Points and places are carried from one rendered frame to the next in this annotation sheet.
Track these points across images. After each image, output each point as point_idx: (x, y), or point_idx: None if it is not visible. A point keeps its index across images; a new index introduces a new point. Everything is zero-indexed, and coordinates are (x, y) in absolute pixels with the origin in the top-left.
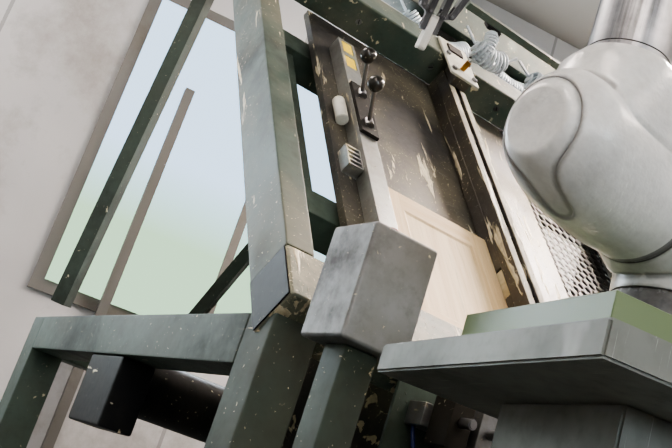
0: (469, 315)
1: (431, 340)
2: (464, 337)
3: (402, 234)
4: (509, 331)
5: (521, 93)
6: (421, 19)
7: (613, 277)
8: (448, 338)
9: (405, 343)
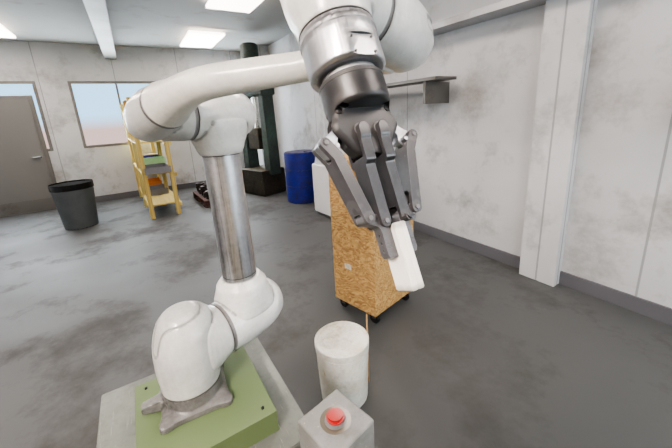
0: (275, 409)
1: (292, 396)
2: (281, 378)
3: (322, 401)
4: (270, 360)
5: (279, 288)
6: (412, 234)
7: (219, 367)
8: (286, 386)
9: (303, 414)
